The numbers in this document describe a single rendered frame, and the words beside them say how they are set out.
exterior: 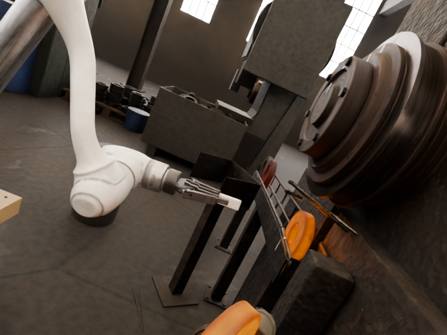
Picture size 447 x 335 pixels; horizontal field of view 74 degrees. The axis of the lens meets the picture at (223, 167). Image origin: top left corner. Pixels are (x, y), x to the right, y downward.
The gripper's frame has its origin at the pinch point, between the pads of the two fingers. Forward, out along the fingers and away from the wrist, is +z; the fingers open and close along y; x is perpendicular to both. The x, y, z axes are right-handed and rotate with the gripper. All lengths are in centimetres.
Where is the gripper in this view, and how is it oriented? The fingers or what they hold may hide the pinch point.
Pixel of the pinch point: (229, 201)
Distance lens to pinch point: 90.3
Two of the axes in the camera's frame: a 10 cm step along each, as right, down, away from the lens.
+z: 9.4, 3.3, 0.1
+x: 3.3, -9.1, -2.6
